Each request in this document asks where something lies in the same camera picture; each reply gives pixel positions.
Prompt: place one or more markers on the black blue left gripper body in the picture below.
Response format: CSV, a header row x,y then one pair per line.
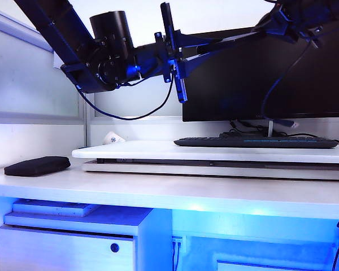
x,y
158,59

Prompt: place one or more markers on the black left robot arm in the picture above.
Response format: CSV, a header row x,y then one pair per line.
x,y
59,34

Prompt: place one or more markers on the black computer monitor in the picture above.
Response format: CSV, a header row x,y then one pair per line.
x,y
243,93

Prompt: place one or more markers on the grey desk riser base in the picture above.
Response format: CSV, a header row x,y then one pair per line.
x,y
186,170

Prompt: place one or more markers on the black fabric pouch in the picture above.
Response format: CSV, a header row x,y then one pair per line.
x,y
36,166

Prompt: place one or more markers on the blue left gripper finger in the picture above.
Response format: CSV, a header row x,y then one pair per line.
x,y
186,69
186,41

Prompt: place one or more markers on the white paper cup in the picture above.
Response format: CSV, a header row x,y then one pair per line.
x,y
113,138

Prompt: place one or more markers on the silver monitor stand post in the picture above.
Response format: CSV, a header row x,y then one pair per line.
x,y
270,130

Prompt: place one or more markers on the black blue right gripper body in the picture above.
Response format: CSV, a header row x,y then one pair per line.
x,y
288,24

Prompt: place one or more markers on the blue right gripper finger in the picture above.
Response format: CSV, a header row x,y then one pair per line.
x,y
268,22

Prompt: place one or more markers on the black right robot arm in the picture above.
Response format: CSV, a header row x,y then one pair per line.
x,y
333,14

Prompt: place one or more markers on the black computer keyboard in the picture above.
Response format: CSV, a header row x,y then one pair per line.
x,y
243,142

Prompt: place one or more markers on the frosted side partition panel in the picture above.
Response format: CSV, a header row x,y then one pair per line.
x,y
19,84

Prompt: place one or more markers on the flat white board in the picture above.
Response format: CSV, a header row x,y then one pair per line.
x,y
51,208

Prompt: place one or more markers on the white wall socket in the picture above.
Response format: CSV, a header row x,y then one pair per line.
x,y
177,240

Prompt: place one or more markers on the white desk riser board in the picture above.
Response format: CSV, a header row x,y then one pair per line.
x,y
130,152

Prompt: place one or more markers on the grey partition bracket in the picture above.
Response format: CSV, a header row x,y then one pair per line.
x,y
58,60

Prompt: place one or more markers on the silver partition corner post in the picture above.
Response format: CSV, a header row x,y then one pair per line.
x,y
87,124

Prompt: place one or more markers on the white drawer cabinet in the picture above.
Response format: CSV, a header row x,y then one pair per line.
x,y
59,251

